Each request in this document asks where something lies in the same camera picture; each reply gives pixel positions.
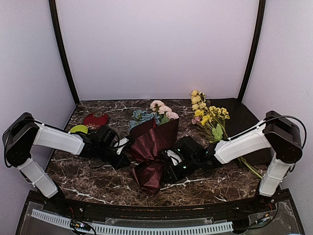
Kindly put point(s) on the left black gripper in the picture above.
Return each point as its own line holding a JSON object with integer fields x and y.
{"x": 118, "y": 164}

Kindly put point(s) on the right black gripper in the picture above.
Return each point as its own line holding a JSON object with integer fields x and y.
{"x": 175, "y": 176}

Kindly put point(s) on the red wrapping paper sheet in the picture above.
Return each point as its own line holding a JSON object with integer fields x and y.
{"x": 149, "y": 140}

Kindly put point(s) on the pink fake rose bunch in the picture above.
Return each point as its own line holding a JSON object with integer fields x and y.
{"x": 162, "y": 113}

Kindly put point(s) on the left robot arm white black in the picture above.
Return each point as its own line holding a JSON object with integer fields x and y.
{"x": 26, "y": 133}

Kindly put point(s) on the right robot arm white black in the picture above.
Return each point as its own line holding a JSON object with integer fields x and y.
{"x": 275, "y": 140}

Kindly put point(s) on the yellow fake flower bunch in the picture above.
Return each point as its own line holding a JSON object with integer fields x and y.
{"x": 210, "y": 119}

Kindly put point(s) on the red embroidered round pouch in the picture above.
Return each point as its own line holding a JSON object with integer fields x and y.
{"x": 95, "y": 120}

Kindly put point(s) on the green plastic bowl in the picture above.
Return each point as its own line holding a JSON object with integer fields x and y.
{"x": 79, "y": 129}

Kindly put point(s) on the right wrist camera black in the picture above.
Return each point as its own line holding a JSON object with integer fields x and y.
{"x": 185, "y": 150}

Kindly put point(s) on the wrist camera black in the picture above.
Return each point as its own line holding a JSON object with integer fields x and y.
{"x": 108, "y": 139}
{"x": 185, "y": 150}

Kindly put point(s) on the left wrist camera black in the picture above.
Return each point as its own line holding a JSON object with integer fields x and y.
{"x": 108, "y": 139}

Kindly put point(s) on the black front table rail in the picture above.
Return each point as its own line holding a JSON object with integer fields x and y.
{"x": 282, "y": 207}

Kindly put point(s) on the white cable duct strip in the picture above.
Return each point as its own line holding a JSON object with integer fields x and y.
{"x": 134, "y": 227}

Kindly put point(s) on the left black frame post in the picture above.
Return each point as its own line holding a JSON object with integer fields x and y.
{"x": 62, "y": 50}

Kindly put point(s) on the black frame post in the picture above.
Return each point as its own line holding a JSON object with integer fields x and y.
{"x": 253, "y": 49}
{"x": 62, "y": 50}

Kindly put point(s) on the right black frame post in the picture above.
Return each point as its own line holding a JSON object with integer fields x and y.
{"x": 253, "y": 49}

